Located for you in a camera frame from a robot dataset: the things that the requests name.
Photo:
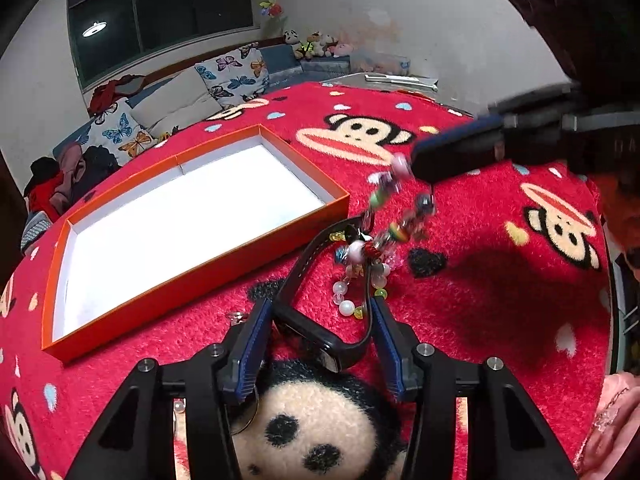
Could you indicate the orange white shallow tray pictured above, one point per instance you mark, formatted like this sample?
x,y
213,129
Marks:
x,y
178,229

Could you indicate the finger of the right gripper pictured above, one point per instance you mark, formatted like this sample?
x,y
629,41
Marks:
x,y
451,153

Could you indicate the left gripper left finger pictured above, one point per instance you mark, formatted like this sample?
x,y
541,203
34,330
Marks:
x,y
238,376

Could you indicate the red clothing on sill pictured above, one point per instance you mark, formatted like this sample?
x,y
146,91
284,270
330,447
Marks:
x,y
107,94

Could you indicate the colourful pinwheel toy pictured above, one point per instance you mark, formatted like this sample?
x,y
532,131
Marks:
x,y
270,9

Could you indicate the butterfly print pillow left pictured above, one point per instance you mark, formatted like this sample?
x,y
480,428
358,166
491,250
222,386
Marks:
x,y
118,132

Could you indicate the pile of clothes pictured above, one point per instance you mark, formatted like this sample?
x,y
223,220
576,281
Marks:
x,y
58,183

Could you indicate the butterfly print pillow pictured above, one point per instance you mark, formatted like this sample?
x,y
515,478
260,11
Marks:
x,y
235,77
118,132

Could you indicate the blue sofa bed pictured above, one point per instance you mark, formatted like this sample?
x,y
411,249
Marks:
x,y
284,70

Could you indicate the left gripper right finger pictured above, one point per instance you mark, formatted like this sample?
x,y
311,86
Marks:
x,y
394,342

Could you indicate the plain beige cushion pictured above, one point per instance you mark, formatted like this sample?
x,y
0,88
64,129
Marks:
x,y
179,104

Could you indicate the black smart wristband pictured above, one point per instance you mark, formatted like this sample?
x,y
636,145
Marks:
x,y
331,278

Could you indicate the pink fleece sleeve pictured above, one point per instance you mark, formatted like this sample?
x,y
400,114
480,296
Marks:
x,y
615,424

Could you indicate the dark window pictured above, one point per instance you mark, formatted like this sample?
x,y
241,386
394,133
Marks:
x,y
108,34

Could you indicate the plush toys group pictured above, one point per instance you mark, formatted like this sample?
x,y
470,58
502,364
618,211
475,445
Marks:
x,y
317,45

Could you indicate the butterfly print pillow right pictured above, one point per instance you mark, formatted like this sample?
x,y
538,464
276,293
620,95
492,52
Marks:
x,y
235,77

